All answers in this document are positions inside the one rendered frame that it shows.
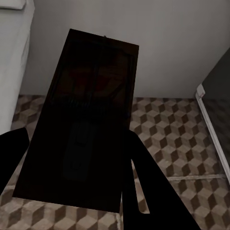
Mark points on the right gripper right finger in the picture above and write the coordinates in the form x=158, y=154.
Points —
x=167, y=211

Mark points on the shower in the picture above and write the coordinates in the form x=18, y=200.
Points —
x=214, y=137

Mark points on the mousetrap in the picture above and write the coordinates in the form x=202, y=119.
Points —
x=74, y=156

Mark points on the door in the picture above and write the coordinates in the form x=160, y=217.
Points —
x=215, y=94

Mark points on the toilet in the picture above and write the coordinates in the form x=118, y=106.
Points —
x=15, y=20

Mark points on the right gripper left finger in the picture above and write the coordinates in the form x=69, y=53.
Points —
x=13, y=145

